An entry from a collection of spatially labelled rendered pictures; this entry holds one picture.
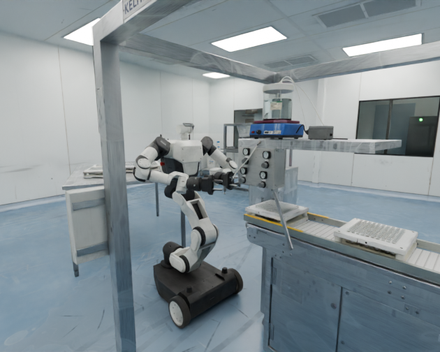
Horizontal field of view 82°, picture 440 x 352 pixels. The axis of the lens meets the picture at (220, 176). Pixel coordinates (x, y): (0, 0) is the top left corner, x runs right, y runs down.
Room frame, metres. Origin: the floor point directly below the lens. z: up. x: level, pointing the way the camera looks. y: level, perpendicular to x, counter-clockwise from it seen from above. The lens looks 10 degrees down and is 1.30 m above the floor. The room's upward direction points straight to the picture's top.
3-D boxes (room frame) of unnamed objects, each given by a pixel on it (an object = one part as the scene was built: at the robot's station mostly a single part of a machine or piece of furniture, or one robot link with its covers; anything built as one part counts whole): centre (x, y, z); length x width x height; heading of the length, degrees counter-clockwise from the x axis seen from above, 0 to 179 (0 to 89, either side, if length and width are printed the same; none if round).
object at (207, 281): (1.91, 0.25, 0.19); 0.64 x 0.52 x 0.33; 44
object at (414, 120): (5.32, -3.59, 1.43); 1.38 x 0.01 x 1.16; 52
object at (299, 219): (1.32, -0.31, 0.85); 0.24 x 0.24 x 0.02; 45
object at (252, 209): (1.32, -0.31, 0.90); 0.25 x 0.24 x 0.02; 135
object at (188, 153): (1.97, 0.31, 1.12); 0.34 x 0.30 x 0.36; 134
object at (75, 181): (3.01, 1.15, 0.84); 1.50 x 1.10 x 0.04; 25
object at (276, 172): (1.26, -0.21, 1.14); 0.22 x 0.11 x 0.20; 44
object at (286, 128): (1.30, -0.28, 1.32); 0.21 x 0.20 x 0.09; 134
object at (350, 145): (1.21, -0.44, 1.25); 0.62 x 0.38 x 0.04; 44
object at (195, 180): (1.54, 0.10, 0.99); 0.12 x 0.10 x 0.13; 76
